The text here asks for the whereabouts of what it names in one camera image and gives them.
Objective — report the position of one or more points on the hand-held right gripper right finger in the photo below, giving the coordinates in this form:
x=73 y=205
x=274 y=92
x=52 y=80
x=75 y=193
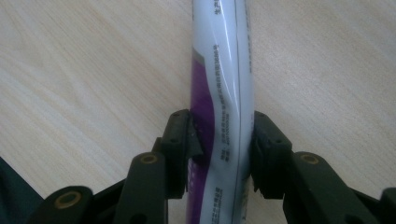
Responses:
x=271 y=155

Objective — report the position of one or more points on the white purple toothpaste tube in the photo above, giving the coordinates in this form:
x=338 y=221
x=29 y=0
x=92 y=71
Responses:
x=224 y=77

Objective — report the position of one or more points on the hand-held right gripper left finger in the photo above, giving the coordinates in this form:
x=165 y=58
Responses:
x=174 y=146

